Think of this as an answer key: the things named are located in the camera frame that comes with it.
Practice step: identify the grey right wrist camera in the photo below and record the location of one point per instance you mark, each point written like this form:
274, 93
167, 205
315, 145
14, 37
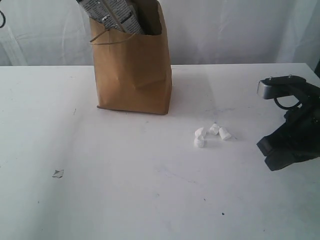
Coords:
285, 86

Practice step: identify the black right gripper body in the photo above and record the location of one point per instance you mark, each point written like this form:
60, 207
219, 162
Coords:
300, 134

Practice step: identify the brown paper bag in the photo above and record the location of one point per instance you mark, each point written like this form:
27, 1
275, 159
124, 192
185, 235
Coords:
133, 71

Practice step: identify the dark blue biscuit package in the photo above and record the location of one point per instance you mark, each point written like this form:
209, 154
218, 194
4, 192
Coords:
113, 14

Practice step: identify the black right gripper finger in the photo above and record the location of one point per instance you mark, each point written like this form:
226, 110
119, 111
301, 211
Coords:
280, 159
271, 143

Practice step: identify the torn paper scrap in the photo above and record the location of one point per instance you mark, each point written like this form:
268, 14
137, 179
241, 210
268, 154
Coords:
58, 173

